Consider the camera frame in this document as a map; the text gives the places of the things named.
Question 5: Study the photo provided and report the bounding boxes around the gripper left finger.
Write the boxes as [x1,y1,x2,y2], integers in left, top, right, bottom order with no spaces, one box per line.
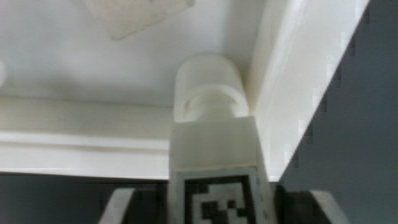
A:
[97,188,134,224]

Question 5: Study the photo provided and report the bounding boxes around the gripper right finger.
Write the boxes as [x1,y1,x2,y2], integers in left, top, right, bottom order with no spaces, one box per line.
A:
[310,190,351,224]

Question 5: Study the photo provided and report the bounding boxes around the white leg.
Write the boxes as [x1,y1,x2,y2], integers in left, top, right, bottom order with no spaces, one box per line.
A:
[166,53,277,224]
[85,0,195,40]

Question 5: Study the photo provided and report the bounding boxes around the white square tabletop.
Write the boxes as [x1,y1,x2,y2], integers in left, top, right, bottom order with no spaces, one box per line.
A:
[0,0,369,180]

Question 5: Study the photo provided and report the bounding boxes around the white leg on tabletop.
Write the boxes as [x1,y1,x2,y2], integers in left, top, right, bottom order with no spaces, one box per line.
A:
[85,0,195,40]

